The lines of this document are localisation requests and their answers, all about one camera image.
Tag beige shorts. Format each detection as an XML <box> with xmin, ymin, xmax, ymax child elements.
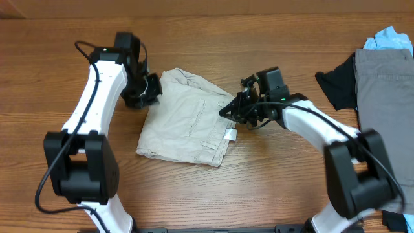
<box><xmin>136</xmin><ymin>68</ymin><xmax>235</xmax><ymax>167</ymax></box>

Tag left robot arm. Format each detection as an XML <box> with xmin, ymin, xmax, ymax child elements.
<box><xmin>34</xmin><ymin>32</ymin><xmax>162</xmax><ymax>232</ymax></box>

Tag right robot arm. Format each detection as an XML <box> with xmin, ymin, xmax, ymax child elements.
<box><xmin>219</xmin><ymin>67</ymin><xmax>405</xmax><ymax>232</ymax></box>

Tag black garment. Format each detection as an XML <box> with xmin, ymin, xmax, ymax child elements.
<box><xmin>315</xmin><ymin>53</ymin><xmax>357</xmax><ymax>111</ymax></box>

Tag grey shorts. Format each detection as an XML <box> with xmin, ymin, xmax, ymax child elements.
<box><xmin>354</xmin><ymin>49</ymin><xmax>413</xmax><ymax>215</ymax></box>

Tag light blue garment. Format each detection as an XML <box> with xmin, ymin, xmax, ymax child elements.
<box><xmin>363</xmin><ymin>26</ymin><xmax>413</xmax><ymax>52</ymax></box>

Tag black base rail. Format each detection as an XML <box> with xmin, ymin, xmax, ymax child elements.
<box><xmin>133</xmin><ymin>224</ymin><xmax>309</xmax><ymax>233</ymax></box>

